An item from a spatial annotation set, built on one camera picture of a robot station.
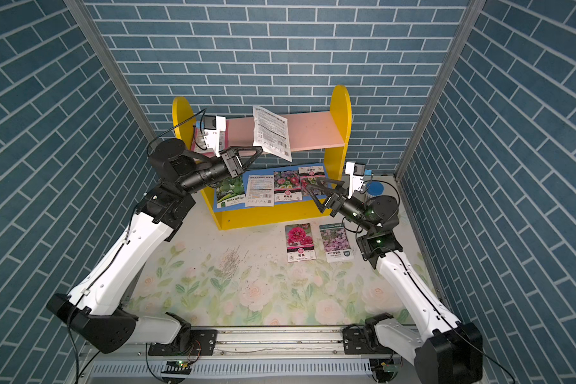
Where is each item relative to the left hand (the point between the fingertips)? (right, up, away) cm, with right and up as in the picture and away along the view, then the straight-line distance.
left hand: (269, 153), depth 56 cm
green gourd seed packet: (-20, -9, +38) cm, 44 cm away
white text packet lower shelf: (-9, -8, +40) cm, 42 cm away
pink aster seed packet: (+2, -6, +42) cm, 43 cm away
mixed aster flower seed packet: (+11, -1, +46) cm, 47 cm away
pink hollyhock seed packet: (+7, -29, +40) cm, 50 cm away
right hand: (+11, -8, +6) cm, 15 cm away
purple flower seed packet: (+22, -29, +40) cm, 54 cm away
